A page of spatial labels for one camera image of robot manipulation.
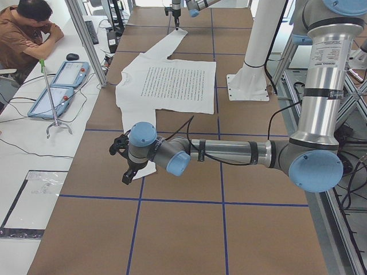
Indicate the seated person brown shirt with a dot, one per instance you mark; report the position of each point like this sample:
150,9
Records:
27,35

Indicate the black keyboard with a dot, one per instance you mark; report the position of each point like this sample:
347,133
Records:
92,32

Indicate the metal rod reacher tool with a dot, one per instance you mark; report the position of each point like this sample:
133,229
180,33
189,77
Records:
56,122

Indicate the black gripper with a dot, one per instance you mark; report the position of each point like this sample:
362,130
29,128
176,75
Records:
175,12
132,165

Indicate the clear plastic sheet taped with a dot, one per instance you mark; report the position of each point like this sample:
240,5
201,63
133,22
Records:
32,207

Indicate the black computer mouse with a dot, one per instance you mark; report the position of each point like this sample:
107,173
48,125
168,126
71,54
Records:
72,57

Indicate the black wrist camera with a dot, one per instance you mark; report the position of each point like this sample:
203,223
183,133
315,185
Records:
120,146
168,10

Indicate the aluminium frame post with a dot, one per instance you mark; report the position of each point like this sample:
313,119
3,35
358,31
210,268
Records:
78,21

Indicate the white long-sleeve printed shirt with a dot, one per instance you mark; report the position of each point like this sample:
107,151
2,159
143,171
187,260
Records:
152,81

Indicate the black box white label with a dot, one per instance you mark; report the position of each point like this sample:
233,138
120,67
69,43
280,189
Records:
112,41

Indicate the upper blue teach pendant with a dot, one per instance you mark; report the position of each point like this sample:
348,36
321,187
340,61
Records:
71,74

